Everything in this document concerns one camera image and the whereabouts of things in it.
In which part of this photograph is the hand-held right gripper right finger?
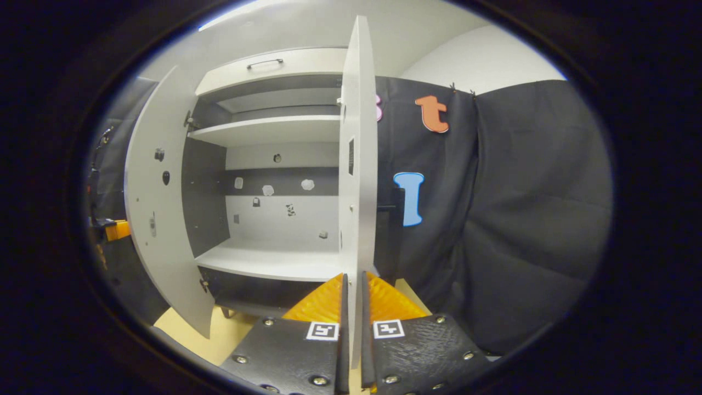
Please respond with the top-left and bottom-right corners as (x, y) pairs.
(360, 271), (492, 395)

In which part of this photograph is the grey double-door shoe cabinet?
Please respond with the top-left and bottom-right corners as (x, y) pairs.
(181, 47), (397, 320)

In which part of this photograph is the white cabinet bottom shelf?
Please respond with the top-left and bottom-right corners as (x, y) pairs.
(195, 238), (380, 283)

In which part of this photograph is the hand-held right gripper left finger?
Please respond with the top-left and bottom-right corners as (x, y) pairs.
(219, 273), (350, 395)

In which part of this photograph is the white cabinet drawer front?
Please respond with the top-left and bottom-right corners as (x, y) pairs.
(196, 47), (349, 97)

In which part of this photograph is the white cabinet door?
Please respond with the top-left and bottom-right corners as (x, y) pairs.
(124, 66), (221, 339)
(337, 15), (380, 370)

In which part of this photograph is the white cabinet shelf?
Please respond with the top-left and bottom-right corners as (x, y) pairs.
(188, 115), (342, 148)
(195, 238), (380, 283)

